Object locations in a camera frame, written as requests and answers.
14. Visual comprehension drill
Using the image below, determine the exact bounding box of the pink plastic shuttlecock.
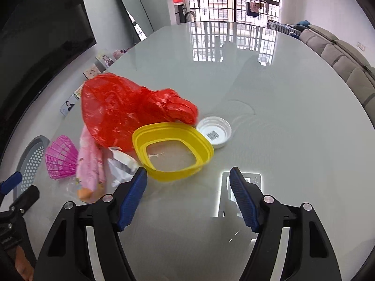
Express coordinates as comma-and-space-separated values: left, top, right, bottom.
45, 135, 79, 181

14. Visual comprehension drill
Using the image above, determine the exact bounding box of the grey perforated plastic basket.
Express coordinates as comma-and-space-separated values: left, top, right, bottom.
12, 135, 50, 200

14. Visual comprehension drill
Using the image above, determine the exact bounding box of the dark window grille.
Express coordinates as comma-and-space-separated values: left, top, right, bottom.
184, 0, 282, 24

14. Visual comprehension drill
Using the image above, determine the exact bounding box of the checked cloth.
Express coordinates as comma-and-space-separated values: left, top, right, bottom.
267, 20, 305, 38

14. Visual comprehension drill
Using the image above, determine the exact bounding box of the red plastic bag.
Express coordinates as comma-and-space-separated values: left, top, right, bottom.
81, 73, 199, 153

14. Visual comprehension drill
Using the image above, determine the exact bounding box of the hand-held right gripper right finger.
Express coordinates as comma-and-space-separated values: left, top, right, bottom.
229, 167, 342, 281

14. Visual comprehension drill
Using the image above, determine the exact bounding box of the small clothes drying rack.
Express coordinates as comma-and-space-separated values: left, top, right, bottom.
246, 0, 268, 18

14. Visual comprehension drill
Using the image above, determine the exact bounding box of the black television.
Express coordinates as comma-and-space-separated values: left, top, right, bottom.
0, 0, 97, 153

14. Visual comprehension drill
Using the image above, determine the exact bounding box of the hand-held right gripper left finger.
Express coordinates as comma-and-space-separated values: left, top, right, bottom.
34, 166, 148, 281

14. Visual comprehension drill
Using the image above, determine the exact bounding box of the person's left hand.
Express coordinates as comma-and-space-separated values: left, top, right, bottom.
13, 244, 35, 281

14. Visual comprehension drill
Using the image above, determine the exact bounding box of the grey sofa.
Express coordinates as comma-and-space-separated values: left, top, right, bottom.
299, 25, 375, 115

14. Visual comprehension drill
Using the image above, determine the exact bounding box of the black framed standing mirror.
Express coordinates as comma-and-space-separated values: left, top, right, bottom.
112, 0, 155, 46

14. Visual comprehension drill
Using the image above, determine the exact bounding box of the white plastic wrapper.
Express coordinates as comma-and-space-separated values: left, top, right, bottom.
107, 146, 140, 188

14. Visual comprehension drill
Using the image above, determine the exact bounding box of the white round plastic lid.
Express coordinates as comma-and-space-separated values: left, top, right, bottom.
196, 116, 232, 149

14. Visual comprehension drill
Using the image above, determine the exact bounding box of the pink snack wrapper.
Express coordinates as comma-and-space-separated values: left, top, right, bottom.
77, 126, 106, 204

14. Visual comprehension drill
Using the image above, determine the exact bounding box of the tall photo frame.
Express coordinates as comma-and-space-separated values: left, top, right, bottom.
95, 52, 115, 68

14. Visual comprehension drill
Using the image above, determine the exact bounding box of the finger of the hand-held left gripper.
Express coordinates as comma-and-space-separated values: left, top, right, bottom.
9, 185, 40, 214
0, 172, 23, 195

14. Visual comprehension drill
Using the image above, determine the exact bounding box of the dark suit portrait frame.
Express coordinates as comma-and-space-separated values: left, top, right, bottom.
60, 95, 79, 115

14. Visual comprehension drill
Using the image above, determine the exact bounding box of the round standing fan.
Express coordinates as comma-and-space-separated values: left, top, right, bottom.
173, 0, 196, 24

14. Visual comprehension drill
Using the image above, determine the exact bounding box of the yellow plastic ring lid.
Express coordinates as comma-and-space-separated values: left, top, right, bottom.
132, 122, 215, 182

